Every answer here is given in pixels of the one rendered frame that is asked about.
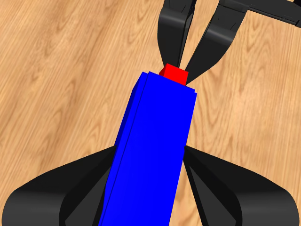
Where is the blue hollow socket block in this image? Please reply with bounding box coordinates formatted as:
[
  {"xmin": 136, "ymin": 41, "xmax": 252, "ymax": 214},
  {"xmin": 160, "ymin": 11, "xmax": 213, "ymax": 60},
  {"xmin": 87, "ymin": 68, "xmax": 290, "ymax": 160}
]
[{"xmin": 97, "ymin": 71, "xmax": 198, "ymax": 226}]

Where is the thin red peg bar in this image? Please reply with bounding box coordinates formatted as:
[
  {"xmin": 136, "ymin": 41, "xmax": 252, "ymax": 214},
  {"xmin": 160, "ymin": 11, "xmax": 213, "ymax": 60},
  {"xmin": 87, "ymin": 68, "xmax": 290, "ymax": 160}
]
[{"xmin": 158, "ymin": 63, "xmax": 190, "ymax": 86}]

